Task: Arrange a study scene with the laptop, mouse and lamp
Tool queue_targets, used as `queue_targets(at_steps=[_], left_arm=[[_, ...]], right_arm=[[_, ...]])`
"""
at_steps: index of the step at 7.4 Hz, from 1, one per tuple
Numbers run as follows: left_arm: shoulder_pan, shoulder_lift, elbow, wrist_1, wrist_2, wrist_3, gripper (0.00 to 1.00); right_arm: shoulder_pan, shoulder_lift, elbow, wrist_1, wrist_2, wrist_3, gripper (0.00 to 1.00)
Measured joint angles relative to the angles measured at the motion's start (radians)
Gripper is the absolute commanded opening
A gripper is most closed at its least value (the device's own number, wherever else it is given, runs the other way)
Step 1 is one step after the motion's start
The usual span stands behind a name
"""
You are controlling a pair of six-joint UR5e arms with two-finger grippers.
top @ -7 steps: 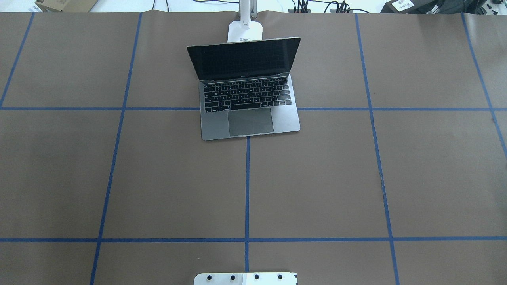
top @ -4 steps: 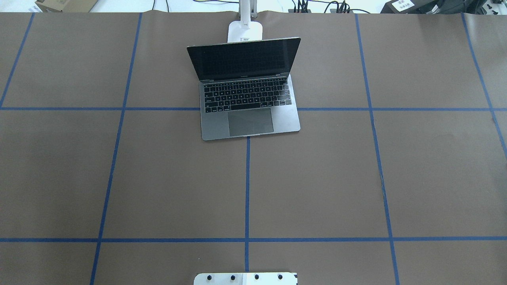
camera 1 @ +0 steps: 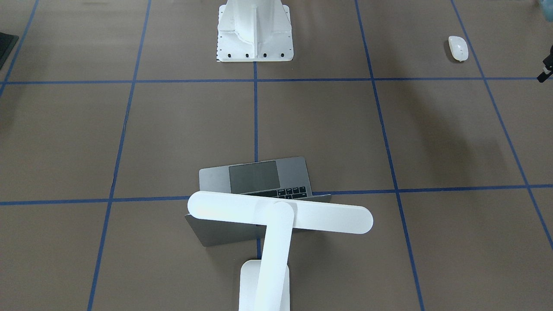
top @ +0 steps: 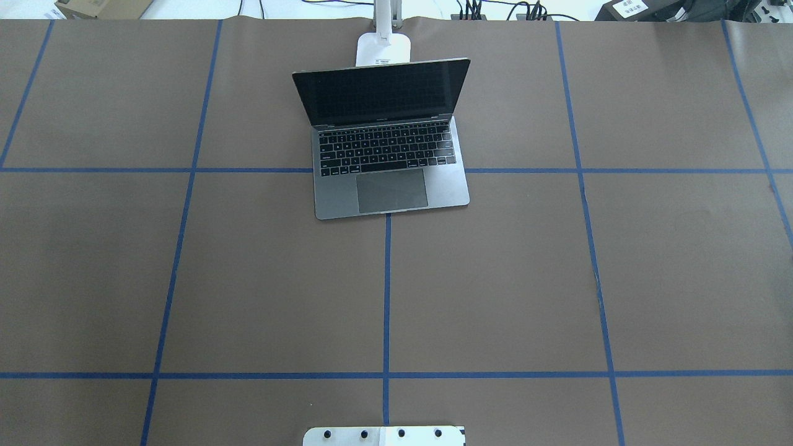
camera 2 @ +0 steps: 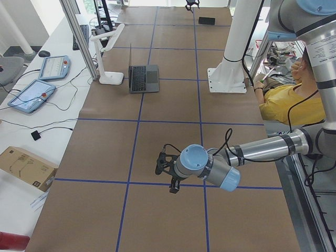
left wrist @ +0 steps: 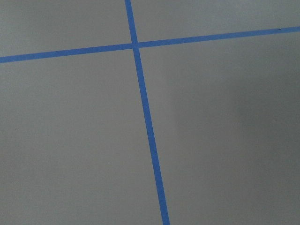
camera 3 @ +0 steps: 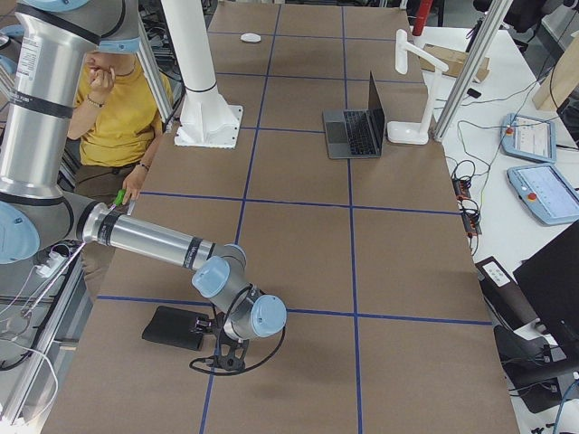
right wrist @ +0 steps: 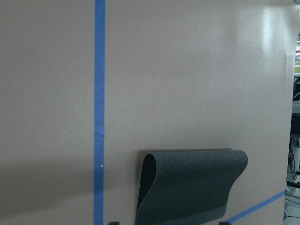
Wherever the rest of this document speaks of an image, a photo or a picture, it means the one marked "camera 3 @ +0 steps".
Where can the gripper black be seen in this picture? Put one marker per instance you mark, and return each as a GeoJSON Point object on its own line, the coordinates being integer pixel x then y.
{"type": "Point", "coordinates": [217, 324]}

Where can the black mouse pad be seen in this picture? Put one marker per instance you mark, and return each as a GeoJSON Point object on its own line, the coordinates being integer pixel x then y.
{"type": "Point", "coordinates": [176, 327]}

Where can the grey laptop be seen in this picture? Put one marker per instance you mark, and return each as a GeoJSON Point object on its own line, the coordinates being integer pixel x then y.
{"type": "Point", "coordinates": [356, 133]}

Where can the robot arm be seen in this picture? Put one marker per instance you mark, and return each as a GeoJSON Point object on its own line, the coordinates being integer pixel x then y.
{"type": "Point", "coordinates": [36, 213]}

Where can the white computer mouse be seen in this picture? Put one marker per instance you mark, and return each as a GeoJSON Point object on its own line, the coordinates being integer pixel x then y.
{"type": "Point", "coordinates": [250, 38]}

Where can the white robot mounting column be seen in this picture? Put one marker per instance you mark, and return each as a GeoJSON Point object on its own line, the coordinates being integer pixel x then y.
{"type": "Point", "coordinates": [206, 119]}

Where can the person in yellow shirt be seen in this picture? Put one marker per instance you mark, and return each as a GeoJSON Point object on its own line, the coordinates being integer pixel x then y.
{"type": "Point", "coordinates": [119, 127]}

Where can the orange usb hub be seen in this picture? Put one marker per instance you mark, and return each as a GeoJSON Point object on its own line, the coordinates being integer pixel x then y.
{"type": "Point", "coordinates": [461, 189]}

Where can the black monitor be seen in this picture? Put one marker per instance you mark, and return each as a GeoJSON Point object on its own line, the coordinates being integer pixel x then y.
{"type": "Point", "coordinates": [549, 281]}

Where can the small black square device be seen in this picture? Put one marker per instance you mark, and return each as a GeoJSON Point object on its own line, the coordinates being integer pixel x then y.
{"type": "Point", "coordinates": [473, 93]}

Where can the cardboard box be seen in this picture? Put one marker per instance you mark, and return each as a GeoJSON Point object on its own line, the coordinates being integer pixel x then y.
{"type": "Point", "coordinates": [456, 60]}

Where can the blue teach pendant near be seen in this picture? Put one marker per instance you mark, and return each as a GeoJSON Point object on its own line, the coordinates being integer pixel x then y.
{"type": "Point", "coordinates": [545, 192]}

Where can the blue teach pendant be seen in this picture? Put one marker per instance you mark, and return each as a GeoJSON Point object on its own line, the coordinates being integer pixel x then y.
{"type": "Point", "coordinates": [532, 139]}
{"type": "Point", "coordinates": [545, 192]}

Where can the blue teach pendant far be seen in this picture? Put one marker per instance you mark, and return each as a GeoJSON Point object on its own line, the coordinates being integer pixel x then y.
{"type": "Point", "coordinates": [532, 139]}

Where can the red cylinder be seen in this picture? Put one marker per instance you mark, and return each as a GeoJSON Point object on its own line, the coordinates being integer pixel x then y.
{"type": "Point", "coordinates": [421, 16]}

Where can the green handled tool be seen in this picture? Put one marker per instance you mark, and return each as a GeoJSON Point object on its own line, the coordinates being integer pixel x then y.
{"type": "Point", "coordinates": [119, 199]}

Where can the aluminium frame post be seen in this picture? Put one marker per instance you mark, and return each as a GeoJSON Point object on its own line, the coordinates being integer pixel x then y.
{"type": "Point", "coordinates": [484, 38]}

